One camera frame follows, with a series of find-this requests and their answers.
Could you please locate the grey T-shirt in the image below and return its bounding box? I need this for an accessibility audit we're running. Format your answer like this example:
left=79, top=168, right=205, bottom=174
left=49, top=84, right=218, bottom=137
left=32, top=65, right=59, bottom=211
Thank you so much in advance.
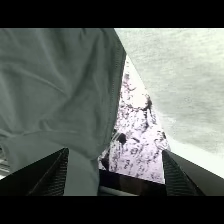
left=0, top=27, right=128, bottom=197

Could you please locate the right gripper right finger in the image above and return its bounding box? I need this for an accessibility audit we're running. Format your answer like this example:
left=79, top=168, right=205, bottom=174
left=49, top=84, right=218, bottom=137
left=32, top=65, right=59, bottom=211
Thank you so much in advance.
left=161, top=149, right=224, bottom=197

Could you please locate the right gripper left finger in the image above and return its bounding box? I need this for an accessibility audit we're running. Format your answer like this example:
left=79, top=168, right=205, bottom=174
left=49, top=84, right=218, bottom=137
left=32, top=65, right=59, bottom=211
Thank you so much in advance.
left=0, top=147, right=70, bottom=197

